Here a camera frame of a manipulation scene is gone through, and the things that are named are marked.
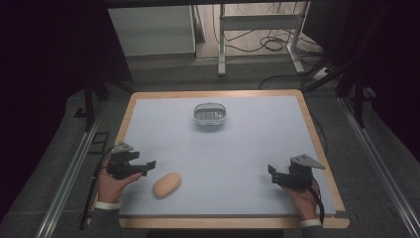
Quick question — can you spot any white desk frame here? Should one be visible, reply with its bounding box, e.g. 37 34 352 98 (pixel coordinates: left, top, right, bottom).
217 1 312 77

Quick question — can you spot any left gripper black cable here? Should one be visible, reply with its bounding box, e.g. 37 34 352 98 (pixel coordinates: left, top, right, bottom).
79 146 117 230

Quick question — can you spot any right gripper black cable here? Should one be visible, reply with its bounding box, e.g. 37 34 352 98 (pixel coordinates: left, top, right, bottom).
308 178 326 226

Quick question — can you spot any black floor bracket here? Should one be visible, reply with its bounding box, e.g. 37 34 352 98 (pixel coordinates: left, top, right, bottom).
88 131 111 155

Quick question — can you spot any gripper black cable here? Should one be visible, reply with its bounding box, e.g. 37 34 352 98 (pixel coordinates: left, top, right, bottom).
79 146 117 230
308 178 326 226

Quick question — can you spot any tan bread roll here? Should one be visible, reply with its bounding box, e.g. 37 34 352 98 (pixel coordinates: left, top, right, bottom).
152 171 182 200

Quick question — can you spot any person's left hand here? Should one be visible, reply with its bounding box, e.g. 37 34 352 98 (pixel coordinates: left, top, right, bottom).
96 158 144 204

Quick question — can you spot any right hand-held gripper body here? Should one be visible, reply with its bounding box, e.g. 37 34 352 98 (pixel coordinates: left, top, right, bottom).
276 153 327 190

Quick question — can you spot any aluminium rail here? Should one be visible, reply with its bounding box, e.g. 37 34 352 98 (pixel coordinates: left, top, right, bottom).
35 117 104 238
339 96 420 238

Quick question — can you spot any black cable beside table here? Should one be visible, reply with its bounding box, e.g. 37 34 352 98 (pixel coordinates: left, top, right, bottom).
308 110 330 157

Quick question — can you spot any black metal stand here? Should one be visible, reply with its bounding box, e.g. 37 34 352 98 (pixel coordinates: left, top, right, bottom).
73 78 137 133
303 59 377 129

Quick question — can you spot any dark curtain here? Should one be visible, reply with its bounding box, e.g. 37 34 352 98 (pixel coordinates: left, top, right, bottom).
301 0 420 163
0 0 134 226

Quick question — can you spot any tangle of black floor cables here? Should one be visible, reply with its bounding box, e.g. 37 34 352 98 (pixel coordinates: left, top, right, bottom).
212 2 323 58

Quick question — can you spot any white cabinet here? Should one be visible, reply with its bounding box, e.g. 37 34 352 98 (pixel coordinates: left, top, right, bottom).
107 5 197 58

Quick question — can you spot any pale blue table mat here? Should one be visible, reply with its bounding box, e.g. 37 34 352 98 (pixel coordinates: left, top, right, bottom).
119 95 338 218

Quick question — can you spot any person's right hand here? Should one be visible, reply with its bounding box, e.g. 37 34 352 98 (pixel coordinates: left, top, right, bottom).
281 180 321 222

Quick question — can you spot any white power strip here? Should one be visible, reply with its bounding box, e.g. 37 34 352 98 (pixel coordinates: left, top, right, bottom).
311 66 332 82

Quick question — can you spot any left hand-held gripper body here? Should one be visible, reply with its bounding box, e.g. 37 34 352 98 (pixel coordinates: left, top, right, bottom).
106 141 142 180

